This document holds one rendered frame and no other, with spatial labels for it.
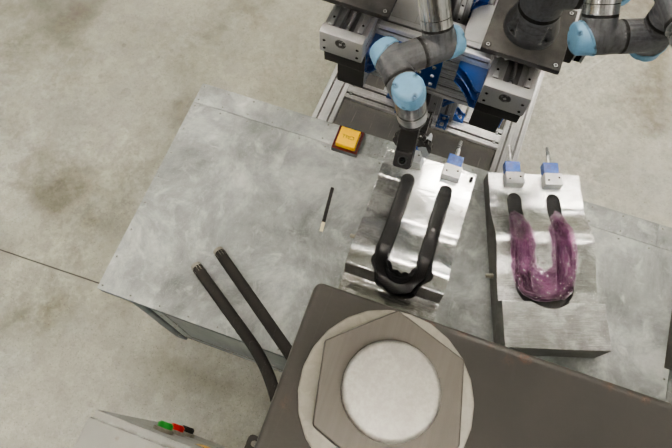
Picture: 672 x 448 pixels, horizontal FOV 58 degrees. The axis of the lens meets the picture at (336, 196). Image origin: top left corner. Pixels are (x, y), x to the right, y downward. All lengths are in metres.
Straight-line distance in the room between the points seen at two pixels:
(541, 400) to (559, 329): 1.20
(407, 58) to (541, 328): 0.74
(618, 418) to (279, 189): 1.43
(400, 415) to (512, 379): 0.10
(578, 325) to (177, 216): 1.11
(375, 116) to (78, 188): 1.32
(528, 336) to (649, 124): 1.74
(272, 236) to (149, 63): 1.57
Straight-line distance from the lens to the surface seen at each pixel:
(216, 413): 2.47
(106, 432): 1.01
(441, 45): 1.47
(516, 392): 0.44
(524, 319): 1.62
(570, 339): 1.64
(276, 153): 1.83
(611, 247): 1.88
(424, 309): 1.62
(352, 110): 2.59
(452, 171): 1.70
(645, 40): 1.50
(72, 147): 2.98
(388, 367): 0.37
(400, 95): 1.36
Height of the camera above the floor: 2.42
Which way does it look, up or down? 67 degrees down
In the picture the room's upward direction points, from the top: straight up
